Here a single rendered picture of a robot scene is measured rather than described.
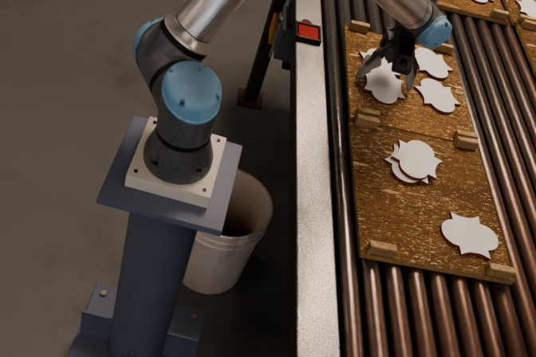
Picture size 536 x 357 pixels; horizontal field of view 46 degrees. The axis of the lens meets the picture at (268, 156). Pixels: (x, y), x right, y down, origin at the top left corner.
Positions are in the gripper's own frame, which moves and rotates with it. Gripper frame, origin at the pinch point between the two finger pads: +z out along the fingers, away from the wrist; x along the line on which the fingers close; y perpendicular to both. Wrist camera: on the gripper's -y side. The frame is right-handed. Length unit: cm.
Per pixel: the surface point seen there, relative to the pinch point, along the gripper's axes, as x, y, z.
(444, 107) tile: -17.6, -2.5, -0.2
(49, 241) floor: 86, 1, 95
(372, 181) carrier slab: 4.7, -34.9, 2.4
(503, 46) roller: -46, 41, 0
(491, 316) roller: -20, -64, 5
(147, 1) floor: 80, 159, 87
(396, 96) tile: -3.7, -3.0, -0.4
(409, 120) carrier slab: -7.0, -10.3, 1.2
